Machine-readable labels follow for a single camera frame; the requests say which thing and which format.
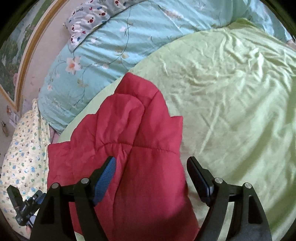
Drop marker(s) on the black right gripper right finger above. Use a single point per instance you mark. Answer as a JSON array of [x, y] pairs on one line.
[[248, 220]]

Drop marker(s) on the grey floral pillow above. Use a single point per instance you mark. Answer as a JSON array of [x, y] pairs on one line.
[[90, 15]]

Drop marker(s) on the light blue floral duvet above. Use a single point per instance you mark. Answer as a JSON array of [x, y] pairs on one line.
[[75, 78]]

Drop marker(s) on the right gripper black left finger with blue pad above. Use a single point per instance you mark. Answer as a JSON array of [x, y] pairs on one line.
[[53, 221]]

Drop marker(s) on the red quilted puffer garment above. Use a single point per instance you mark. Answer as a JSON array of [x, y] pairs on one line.
[[147, 198]]

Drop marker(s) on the yellow patterned pillow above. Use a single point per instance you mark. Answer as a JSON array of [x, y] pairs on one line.
[[25, 164]]

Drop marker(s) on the gold framed wall picture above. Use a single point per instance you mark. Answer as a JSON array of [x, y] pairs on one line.
[[19, 38]]

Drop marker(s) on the person's left hand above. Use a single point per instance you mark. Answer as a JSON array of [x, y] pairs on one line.
[[28, 229]]

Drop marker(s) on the light green bed sheet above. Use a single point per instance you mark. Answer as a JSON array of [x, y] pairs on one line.
[[234, 87]]

